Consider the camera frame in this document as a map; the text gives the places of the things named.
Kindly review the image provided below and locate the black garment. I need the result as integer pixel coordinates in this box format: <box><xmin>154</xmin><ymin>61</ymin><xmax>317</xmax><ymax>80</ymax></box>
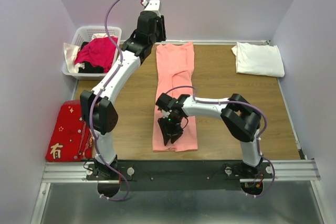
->
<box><xmin>76</xmin><ymin>41</ymin><xmax>104</xmax><ymax>74</ymax></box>

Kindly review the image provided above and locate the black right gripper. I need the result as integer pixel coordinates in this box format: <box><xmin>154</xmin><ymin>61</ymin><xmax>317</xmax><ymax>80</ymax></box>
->
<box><xmin>158</xmin><ymin>115</ymin><xmax>184</xmax><ymax>146</ymax></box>

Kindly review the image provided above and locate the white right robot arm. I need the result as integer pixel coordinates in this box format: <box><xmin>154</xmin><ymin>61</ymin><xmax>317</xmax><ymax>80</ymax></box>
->
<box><xmin>155</xmin><ymin>93</ymin><xmax>263</xmax><ymax>178</ymax></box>

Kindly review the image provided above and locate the red printed cloth bag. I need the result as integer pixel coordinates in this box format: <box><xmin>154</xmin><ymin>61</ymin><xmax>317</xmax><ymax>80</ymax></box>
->
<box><xmin>45</xmin><ymin>100</ymin><xmax>93</xmax><ymax>162</ymax></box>

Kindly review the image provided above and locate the aluminium frame rail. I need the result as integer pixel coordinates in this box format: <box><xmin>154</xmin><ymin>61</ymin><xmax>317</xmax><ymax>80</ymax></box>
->
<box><xmin>32</xmin><ymin>160</ymin><xmax>324</xmax><ymax>223</ymax></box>

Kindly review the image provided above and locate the folded white t shirt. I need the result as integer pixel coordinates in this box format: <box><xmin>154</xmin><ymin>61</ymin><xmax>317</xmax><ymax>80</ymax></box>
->
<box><xmin>231</xmin><ymin>42</ymin><xmax>285</xmax><ymax>78</ymax></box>

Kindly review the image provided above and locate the salmon pink t shirt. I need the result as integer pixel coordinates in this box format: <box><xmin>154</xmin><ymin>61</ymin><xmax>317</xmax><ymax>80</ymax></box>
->
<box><xmin>152</xmin><ymin>42</ymin><xmax>198</xmax><ymax>152</ymax></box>

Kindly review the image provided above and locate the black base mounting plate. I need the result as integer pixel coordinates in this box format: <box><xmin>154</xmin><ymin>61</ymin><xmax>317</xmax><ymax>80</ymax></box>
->
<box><xmin>86</xmin><ymin>159</ymin><xmax>272</xmax><ymax>193</ymax></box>

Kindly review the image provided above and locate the white plastic laundry basket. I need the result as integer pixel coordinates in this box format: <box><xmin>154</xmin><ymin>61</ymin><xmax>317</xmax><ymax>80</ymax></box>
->
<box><xmin>62</xmin><ymin>25</ymin><xmax>122</xmax><ymax>80</ymax></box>

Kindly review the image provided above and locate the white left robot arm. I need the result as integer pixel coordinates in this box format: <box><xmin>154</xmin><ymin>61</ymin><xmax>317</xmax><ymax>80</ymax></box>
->
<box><xmin>80</xmin><ymin>10</ymin><xmax>166</xmax><ymax>180</ymax></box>

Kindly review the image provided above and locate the magenta t shirt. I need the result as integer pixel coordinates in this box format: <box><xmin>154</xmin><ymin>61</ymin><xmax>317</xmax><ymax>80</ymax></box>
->
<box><xmin>74</xmin><ymin>37</ymin><xmax>116</xmax><ymax>73</ymax></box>

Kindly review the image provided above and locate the cream white garment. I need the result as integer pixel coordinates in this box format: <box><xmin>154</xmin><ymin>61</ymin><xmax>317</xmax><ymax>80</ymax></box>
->
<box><xmin>64</xmin><ymin>34</ymin><xmax>108</xmax><ymax>73</ymax></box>

